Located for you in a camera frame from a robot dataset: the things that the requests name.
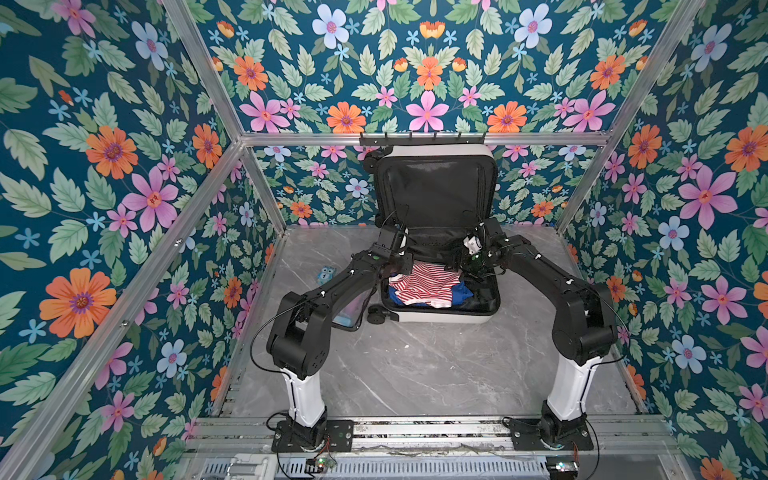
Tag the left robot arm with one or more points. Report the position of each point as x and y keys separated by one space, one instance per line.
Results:
x=300 y=337

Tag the aluminium mounting rail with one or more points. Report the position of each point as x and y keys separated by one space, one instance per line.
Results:
x=610 y=434

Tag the black hook rack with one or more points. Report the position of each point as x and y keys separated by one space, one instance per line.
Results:
x=419 y=139

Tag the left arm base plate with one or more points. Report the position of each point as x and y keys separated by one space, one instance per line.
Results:
x=332 y=435

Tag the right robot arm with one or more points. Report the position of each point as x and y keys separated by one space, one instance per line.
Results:
x=583 y=332

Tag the red white striped garment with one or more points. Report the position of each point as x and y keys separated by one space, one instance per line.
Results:
x=427 y=284

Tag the clear toiletry pouch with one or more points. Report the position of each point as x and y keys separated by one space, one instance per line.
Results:
x=351 y=316

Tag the small teal owl toy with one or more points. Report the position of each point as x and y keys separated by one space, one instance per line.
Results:
x=325 y=275

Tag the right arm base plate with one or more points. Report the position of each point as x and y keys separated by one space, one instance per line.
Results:
x=549 y=433

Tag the blue cloth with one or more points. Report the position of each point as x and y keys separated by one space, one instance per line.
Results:
x=460 y=293

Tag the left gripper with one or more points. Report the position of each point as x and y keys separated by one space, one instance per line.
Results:
x=408 y=261

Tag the white hard-shell suitcase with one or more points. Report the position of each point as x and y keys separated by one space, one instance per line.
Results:
x=438 y=194

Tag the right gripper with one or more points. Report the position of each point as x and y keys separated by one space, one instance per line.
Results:
x=464 y=264

